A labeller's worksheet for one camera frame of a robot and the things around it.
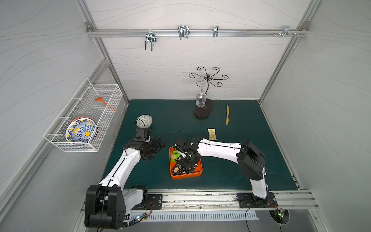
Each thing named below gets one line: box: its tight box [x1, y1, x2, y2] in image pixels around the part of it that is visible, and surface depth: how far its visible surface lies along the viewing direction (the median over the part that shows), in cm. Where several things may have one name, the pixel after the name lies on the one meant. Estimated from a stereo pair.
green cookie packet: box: [170, 149, 181, 163], surface depth 88 cm
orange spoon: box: [95, 97, 119, 113], surface depth 80 cm
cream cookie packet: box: [207, 128, 217, 141], surface depth 100 cm
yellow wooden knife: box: [226, 104, 230, 126], surface depth 113 cm
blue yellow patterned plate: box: [65, 116, 98, 143], surface depth 62 cm
